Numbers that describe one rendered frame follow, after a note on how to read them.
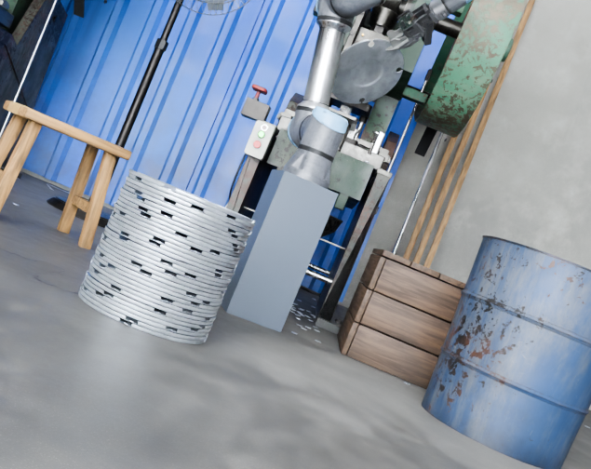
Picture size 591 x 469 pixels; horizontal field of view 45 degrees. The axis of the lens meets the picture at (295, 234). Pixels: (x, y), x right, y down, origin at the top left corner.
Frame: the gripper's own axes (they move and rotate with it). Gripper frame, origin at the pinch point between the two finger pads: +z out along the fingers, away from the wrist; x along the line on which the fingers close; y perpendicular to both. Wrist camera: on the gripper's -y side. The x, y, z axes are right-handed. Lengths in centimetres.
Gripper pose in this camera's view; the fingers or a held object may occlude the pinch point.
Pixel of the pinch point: (389, 47)
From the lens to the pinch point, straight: 269.3
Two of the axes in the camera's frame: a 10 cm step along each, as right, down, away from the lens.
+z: -7.7, 4.4, 4.6
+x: 2.3, 8.6, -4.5
